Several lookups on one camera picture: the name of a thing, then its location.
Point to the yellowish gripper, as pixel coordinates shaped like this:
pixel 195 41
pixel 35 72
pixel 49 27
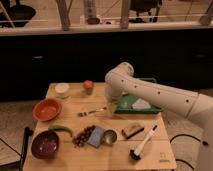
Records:
pixel 111 107

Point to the silver metal fork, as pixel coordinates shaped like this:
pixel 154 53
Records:
pixel 82 114

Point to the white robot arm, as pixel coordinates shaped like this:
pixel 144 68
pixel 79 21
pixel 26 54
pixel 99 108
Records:
pixel 196 107

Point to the orange bowl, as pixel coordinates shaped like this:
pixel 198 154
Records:
pixel 47 109

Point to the dark purple bowl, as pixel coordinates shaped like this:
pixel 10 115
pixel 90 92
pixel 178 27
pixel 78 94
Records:
pixel 45 145

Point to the green plastic tray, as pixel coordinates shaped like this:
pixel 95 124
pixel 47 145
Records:
pixel 130 104

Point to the small metal cup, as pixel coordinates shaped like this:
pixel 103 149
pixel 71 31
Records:
pixel 110 137

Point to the white cloth piece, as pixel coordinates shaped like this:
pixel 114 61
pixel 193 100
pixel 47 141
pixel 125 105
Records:
pixel 140 104

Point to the blue sponge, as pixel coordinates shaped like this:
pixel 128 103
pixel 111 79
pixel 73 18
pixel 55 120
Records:
pixel 95 138

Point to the orange topped small cup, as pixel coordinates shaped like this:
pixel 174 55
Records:
pixel 88 87

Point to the brown wooden block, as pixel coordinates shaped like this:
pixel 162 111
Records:
pixel 131 130

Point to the bunch of red grapes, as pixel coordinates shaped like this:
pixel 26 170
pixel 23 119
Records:
pixel 81 138

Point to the white round container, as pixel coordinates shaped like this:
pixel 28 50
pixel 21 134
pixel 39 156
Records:
pixel 62 90

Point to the green chili pepper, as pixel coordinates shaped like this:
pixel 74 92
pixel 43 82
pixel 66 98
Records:
pixel 60 128

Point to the white handled black brush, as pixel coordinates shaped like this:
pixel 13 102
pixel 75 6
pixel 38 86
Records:
pixel 135 153

